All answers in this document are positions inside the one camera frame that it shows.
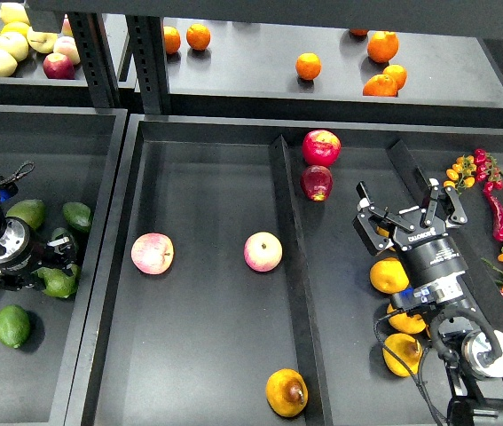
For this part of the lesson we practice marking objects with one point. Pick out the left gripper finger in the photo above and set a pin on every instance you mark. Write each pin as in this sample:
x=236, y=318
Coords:
x=14, y=282
x=61, y=254

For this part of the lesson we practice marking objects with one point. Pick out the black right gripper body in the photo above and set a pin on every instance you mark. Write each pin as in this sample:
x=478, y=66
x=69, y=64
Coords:
x=428, y=255

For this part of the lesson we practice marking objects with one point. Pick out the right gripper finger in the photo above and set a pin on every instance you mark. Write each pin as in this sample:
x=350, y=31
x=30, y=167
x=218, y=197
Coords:
x=369, y=217
x=441, y=208

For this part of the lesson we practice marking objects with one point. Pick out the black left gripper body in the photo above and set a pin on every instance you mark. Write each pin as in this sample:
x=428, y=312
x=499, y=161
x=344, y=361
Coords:
x=24, y=248

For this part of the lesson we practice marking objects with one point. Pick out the yellow pear with brown end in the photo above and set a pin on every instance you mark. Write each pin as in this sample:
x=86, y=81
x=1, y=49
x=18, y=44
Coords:
x=286, y=392

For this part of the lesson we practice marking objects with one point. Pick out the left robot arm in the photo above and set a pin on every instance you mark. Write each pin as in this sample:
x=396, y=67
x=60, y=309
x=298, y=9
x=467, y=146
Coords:
x=8, y=189

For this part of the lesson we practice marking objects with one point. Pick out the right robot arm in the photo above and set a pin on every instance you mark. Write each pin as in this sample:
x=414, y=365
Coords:
x=469, y=346

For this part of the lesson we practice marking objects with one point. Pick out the yellow pear with stem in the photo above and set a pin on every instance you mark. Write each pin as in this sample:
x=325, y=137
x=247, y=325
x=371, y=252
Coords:
x=384, y=233

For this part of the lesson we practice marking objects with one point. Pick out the dark avocado middle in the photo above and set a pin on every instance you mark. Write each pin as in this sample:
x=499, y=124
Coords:
x=61, y=232

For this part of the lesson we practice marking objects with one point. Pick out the dark green avocado top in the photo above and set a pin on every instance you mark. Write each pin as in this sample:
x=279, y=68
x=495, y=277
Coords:
x=78, y=215

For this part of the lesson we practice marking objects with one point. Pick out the round yellow pear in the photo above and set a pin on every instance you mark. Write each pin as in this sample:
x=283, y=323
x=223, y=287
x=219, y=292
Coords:
x=388, y=276

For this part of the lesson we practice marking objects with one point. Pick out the light green avocado top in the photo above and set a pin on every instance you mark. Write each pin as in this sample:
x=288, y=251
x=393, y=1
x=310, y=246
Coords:
x=31, y=211

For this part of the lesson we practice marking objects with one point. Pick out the bright green avocado lower left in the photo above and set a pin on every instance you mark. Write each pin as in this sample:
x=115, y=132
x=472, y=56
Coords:
x=15, y=326

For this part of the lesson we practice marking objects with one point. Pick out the yellow pear brown spot right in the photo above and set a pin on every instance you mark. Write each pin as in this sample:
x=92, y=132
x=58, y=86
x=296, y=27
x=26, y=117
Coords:
x=410, y=325

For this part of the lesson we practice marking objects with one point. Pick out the yellow pear lower right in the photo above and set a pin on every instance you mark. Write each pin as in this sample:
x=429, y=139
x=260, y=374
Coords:
x=403, y=356

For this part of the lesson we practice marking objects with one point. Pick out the orange cherry tomato bunch left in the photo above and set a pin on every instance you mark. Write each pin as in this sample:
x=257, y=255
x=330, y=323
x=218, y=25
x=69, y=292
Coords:
x=461, y=175

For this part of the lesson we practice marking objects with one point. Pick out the red chili pepper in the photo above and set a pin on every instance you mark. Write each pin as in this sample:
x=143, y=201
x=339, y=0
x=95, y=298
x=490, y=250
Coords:
x=496, y=211

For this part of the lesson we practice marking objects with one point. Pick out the red cherry tomato bunch top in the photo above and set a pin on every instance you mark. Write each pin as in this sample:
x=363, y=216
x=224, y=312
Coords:
x=487, y=170

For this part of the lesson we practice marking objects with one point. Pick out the black tray divider right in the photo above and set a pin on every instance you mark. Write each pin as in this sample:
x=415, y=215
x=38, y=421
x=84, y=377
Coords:
x=478, y=280

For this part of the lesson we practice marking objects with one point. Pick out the black tray divider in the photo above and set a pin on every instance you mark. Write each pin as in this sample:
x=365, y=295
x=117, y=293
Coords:
x=308, y=352
x=478, y=280

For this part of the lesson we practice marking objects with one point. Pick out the dark red apple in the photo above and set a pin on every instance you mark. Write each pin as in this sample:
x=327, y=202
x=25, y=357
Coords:
x=317, y=182

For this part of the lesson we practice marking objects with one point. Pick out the pink apple in left section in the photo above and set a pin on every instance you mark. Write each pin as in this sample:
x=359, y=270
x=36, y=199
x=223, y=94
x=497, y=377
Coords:
x=152, y=253

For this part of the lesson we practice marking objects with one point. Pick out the bright red apple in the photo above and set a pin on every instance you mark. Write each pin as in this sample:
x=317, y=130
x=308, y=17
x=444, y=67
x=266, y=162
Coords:
x=321, y=147

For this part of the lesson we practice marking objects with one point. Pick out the black left tray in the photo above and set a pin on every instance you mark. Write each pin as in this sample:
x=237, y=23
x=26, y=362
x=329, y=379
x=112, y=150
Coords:
x=75, y=152

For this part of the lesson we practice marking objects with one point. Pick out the black tray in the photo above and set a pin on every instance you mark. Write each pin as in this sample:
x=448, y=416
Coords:
x=75, y=152
x=196, y=344

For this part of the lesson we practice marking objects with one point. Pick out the pink apple centre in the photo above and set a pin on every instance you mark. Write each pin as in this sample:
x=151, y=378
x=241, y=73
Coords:
x=262, y=251

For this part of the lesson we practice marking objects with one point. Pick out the front orange on shelf right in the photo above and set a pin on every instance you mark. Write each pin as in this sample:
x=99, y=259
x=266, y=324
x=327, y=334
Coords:
x=381, y=85

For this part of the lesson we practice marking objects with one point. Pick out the small orange on shelf right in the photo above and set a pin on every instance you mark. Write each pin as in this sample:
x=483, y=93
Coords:
x=398, y=73

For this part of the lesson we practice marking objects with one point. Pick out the black middle tray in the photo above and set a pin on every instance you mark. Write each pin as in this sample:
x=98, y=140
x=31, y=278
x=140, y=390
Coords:
x=196, y=344

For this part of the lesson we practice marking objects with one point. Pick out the orange on shelf middle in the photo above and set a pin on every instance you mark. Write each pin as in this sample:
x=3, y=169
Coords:
x=308, y=66

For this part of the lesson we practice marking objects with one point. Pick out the large orange on shelf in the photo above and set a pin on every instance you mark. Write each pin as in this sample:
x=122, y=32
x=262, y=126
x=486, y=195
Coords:
x=382, y=46

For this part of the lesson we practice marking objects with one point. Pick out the red apple on left shelf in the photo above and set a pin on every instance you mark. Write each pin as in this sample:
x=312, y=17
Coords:
x=58, y=66

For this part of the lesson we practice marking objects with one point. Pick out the black tray divider left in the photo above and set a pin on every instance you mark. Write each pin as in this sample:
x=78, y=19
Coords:
x=308, y=352

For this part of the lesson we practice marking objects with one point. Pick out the orange under shelf edge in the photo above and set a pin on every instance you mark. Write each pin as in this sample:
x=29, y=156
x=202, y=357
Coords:
x=358, y=32

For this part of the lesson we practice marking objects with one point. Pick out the black shelf post left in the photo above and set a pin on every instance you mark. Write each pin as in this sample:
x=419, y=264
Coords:
x=90, y=36

